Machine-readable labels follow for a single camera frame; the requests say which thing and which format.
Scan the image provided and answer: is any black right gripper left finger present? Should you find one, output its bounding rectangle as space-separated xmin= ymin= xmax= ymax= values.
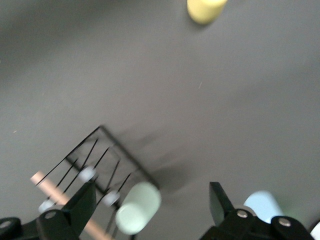
xmin=36 ymin=181 xmax=97 ymax=240

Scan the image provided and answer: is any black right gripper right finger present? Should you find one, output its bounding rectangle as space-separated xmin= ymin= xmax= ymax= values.
xmin=199 ymin=181 xmax=262 ymax=240

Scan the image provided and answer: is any black wire cup holder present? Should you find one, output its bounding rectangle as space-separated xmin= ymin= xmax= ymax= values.
xmin=29 ymin=124 xmax=161 ymax=240

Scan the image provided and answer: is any mint green plastic cup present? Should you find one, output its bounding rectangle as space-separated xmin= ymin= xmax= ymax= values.
xmin=115 ymin=181 xmax=162 ymax=235

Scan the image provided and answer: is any yellow plastic cup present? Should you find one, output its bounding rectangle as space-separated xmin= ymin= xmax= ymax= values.
xmin=186 ymin=0 xmax=228 ymax=25

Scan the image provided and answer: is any light blue plastic cup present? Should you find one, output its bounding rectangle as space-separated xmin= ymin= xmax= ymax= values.
xmin=243 ymin=191 xmax=285 ymax=225

